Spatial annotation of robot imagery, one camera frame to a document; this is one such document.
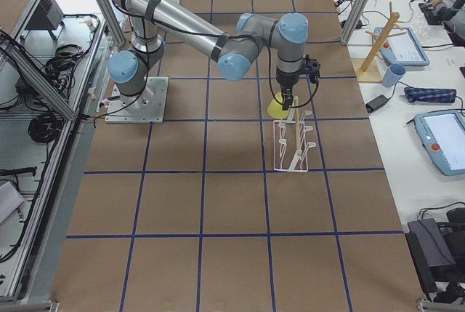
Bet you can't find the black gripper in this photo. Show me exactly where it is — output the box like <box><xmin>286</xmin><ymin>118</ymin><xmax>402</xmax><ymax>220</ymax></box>
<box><xmin>276</xmin><ymin>68</ymin><xmax>300</xmax><ymax>111</ymax></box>

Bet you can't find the yellow plastic cup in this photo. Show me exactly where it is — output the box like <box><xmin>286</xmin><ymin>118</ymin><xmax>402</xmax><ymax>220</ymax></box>
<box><xmin>267</xmin><ymin>92</ymin><xmax>289</xmax><ymax>119</ymax></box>

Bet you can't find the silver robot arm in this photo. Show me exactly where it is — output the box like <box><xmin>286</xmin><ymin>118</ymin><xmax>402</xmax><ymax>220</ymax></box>
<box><xmin>112</xmin><ymin>0</ymin><xmax>320</xmax><ymax>110</ymax></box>

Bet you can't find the blue cup on desk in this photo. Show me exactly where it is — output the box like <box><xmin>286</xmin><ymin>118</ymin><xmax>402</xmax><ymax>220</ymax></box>
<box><xmin>381</xmin><ymin>63</ymin><xmax>406</xmax><ymax>88</ymax></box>

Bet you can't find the wooden mug tree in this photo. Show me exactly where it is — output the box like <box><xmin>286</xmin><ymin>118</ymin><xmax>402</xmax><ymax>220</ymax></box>
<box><xmin>352</xmin><ymin>3</ymin><xmax>406</xmax><ymax>83</ymax></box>

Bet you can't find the black power adapter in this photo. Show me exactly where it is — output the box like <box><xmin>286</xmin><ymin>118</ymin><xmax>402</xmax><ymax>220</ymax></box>
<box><xmin>365</xmin><ymin>95</ymin><xmax>389</xmax><ymax>113</ymax></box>

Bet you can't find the far teach pendant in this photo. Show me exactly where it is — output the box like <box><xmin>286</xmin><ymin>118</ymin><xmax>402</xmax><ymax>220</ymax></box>
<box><xmin>380</xmin><ymin>27</ymin><xmax>430</xmax><ymax>67</ymax></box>

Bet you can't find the teach pendant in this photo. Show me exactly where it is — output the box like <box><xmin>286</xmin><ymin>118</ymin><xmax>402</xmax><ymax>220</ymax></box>
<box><xmin>380</xmin><ymin>27</ymin><xmax>430</xmax><ymax>67</ymax></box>
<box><xmin>413</xmin><ymin>110</ymin><xmax>464</xmax><ymax>176</ymax></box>

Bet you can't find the near teach pendant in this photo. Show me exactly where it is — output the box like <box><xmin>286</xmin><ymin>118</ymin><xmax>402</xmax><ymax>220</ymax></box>
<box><xmin>413</xmin><ymin>110</ymin><xmax>464</xmax><ymax>176</ymax></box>

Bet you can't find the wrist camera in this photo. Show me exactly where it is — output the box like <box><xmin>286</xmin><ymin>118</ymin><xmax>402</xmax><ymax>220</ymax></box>
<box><xmin>302</xmin><ymin>54</ymin><xmax>320</xmax><ymax>84</ymax></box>

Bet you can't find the white wire cup rack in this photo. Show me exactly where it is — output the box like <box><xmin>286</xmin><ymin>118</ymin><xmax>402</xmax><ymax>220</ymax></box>
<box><xmin>272</xmin><ymin>108</ymin><xmax>316</xmax><ymax>173</ymax></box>

